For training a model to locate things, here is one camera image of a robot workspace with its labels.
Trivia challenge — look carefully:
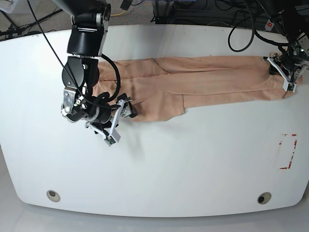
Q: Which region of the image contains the white power strip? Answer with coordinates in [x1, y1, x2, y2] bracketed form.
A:
[265, 19, 275, 31]

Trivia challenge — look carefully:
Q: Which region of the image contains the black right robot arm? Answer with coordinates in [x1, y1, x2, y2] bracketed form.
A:
[55, 0, 137, 146]

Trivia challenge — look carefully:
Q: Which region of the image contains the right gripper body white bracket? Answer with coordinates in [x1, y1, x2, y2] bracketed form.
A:
[84, 98, 124, 140]

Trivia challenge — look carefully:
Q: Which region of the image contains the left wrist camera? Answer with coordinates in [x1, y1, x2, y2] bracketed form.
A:
[283, 82, 297, 93]

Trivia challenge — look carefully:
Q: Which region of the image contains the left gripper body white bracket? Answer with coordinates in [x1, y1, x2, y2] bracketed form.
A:
[262, 52, 309, 84]

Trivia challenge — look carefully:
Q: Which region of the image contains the red tape rectangle marking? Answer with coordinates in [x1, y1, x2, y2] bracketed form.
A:
[276, 133, 298, 170]

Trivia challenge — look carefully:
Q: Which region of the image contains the table grommet hole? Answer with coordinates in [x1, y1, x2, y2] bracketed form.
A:
[46, 190, 60, 203]
[257, 192, 272, 204]

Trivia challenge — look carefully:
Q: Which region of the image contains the right table grommet hole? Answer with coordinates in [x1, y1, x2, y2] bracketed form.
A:
[257, 192, 272, 204]

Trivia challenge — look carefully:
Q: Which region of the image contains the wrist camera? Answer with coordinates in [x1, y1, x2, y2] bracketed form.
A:
[104, 134, 121, 147]
[283, 82, 297, 93]

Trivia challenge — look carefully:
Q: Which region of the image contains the peach T-shirt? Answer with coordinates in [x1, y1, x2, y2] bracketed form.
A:
[90, 55, 304, 123]

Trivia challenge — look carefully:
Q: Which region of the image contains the left table grommet hole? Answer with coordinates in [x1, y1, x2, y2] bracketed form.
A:
[46, 190, 60, 203]

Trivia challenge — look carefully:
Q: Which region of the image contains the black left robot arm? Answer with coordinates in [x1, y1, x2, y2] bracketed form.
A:
[255, 0, 309, 92]

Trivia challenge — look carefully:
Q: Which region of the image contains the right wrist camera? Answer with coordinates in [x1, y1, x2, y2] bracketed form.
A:
[104, 134, 121, 147]

